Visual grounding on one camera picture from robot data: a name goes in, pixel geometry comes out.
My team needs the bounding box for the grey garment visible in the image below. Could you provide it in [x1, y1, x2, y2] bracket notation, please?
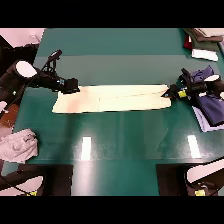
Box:
[0, 128, 40, 165]

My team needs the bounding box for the dark green garment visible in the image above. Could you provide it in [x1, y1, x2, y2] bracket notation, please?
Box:
[191, 39, 222, 54]

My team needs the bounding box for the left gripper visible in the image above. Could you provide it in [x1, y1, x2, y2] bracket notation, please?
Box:
[62, 77, 81, 95]

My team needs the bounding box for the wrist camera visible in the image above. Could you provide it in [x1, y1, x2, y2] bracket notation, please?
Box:
[40, 49, 64, 80]
[179, 67, 194, 86]

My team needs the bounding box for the blue-purple garment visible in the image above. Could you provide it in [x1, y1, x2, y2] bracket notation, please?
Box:
[190, 65, 215, 85]

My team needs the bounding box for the navy garment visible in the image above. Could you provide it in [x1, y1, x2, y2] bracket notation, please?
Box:
[194, 93, 224, 127]

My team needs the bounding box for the lavender garment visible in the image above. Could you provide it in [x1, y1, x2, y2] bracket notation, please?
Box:
[192, 105, 224, 133]

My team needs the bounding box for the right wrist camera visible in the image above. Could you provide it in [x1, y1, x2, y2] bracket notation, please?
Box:
[179, 67, 194, 86]

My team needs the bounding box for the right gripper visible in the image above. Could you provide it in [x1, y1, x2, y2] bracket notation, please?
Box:
[168, 83, 190, 100]

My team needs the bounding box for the red garment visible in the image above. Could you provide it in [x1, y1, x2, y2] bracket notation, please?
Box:
[182, 34, 194, 51]

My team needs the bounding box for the white garment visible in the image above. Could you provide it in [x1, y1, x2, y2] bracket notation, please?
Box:
[191, 48, 220, 63]

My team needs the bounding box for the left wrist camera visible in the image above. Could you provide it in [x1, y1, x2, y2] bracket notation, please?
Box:
[40, 49, 64, 80]

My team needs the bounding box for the cream garment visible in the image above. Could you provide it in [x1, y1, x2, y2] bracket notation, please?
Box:
[51, 83, 173, 115]

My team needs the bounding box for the brown garment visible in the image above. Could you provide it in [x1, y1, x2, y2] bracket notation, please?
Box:
[182, 27, 224, 44]

